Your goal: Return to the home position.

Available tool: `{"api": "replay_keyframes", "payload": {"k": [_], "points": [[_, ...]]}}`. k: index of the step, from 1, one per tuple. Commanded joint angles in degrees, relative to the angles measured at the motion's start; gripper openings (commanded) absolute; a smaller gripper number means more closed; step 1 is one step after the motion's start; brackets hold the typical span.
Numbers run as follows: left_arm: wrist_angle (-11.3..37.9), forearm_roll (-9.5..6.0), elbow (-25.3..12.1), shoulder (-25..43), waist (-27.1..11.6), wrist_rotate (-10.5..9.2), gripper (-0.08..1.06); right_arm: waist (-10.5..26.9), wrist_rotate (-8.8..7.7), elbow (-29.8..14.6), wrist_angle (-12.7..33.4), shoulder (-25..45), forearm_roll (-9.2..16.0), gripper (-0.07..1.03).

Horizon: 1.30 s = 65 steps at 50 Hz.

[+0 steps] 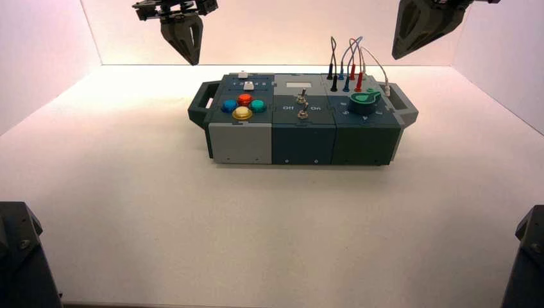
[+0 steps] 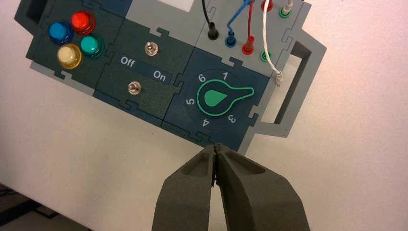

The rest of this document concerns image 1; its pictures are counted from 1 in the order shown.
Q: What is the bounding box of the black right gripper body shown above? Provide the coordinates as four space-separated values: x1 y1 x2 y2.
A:
427 0 502 10

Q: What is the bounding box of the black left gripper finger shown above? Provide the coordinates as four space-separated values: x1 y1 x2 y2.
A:
160 17 191 64
187 15 205 66

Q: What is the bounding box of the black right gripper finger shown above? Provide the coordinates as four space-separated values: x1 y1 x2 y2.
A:
391 0 427 61
414 4 469 51

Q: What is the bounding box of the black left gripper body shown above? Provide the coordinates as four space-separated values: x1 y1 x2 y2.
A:
132 0 219 22

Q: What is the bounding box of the green rotary dial knob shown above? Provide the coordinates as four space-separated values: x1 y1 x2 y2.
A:
349 88 382 116

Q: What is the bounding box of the grey and teal task box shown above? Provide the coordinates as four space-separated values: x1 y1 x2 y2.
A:
187 72 420 167

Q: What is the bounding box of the white plug cable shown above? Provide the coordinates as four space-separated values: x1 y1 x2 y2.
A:
359 46 392 96

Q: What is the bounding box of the red banana plug cable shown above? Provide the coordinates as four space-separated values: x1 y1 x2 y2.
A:
348 37 366 93

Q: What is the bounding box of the blue banana plug cable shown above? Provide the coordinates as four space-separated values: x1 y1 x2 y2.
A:
337 36 363 93

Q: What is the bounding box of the black banana plug cable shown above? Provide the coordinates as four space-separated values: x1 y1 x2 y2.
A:
326 36 339 92

